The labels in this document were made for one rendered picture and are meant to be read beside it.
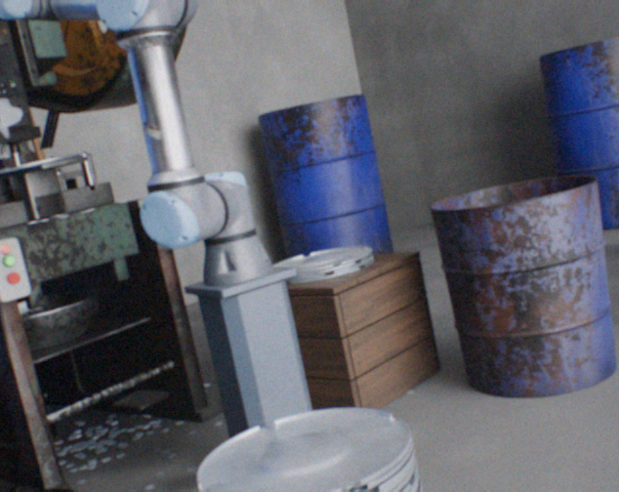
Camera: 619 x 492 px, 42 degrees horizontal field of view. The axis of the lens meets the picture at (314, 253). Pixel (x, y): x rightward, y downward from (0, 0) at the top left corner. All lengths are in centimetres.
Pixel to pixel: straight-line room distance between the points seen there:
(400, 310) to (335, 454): 112
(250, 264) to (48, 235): 62
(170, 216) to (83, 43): 111
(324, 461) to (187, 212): 67
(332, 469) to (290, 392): 72
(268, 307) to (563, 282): 70
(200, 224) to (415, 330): 84
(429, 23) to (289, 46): 88
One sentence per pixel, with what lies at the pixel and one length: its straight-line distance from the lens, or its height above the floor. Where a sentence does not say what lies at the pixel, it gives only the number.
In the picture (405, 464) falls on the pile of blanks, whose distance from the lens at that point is 105.
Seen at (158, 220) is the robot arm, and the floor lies 62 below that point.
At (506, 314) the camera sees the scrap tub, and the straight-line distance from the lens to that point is 195.
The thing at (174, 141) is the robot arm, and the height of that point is 76.
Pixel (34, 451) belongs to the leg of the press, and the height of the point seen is 13.
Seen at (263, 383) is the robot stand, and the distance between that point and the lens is 170.
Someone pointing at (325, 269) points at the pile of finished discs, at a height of 37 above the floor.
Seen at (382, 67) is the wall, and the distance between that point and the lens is 535.
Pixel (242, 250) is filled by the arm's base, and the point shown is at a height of 51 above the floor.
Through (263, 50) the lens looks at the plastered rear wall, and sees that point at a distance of 480.
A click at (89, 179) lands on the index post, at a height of 72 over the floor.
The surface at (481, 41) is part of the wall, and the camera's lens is 499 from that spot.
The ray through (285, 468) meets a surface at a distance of 106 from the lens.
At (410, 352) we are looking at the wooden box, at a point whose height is 10.
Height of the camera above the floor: 72
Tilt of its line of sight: 8 degrees down
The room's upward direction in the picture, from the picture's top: 11 degrees counter-clockwise
